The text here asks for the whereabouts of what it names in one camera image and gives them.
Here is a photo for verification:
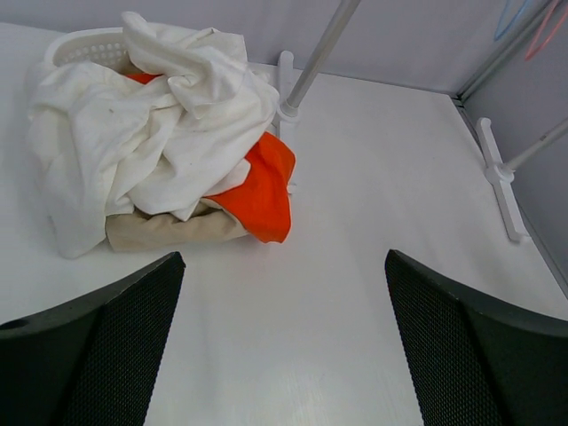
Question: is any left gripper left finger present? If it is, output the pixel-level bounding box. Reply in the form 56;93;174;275
1;252;185;425

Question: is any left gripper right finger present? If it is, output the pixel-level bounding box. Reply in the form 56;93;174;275
385;250;567;425

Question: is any beige t shirt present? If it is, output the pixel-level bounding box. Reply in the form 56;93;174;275
106;199;248;252

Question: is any white t shirt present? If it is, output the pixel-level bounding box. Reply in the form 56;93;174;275
28;12;279;258

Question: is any orange t shirt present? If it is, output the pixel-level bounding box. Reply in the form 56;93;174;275
127;70;296;242

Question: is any pink wire hanger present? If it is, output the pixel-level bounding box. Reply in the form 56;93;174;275
525;0;567;62

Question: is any blue wire hanger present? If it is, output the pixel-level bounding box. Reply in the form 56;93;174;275
493;0;533;42

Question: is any white plastic basket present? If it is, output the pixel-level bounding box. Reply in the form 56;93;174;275
43;28;130;71

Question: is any metal clothes rack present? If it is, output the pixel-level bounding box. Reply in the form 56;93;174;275
275;0;567;243

